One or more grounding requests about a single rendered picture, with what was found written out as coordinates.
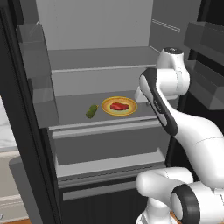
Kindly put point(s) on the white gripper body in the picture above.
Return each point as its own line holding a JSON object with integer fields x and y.
{"x": 140, "y": 96}

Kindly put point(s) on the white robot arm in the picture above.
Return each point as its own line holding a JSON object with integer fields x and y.
{"x": 201, "y": 145}

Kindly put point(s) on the red raw steak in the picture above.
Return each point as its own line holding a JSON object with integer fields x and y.
{"x": 119, "y": 106}

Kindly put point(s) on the grey fridge shelf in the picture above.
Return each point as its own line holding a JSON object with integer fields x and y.
{"x": 99, "y": 59}
{"x": 75, "y": 110}

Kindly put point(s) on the grey fridge drawer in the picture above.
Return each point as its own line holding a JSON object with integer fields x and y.
{"x": 108, "y": 145}

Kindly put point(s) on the black fridge door with bins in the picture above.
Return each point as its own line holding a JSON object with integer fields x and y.
{"x": 207, "y": 58}
{"x": 17, "y": 116}

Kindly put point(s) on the grey open fridge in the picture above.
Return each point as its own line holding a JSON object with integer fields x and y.
{"x": 93, "y": 23}

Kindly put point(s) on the yellow plate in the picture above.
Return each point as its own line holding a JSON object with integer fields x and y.
{"x": 105, "y": 106}

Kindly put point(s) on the green pickle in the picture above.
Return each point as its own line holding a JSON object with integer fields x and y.
{"x": 91, "y": 111}

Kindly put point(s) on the beige cupboard run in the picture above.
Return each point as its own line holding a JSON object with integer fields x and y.
{"x": 8, "y": 189}

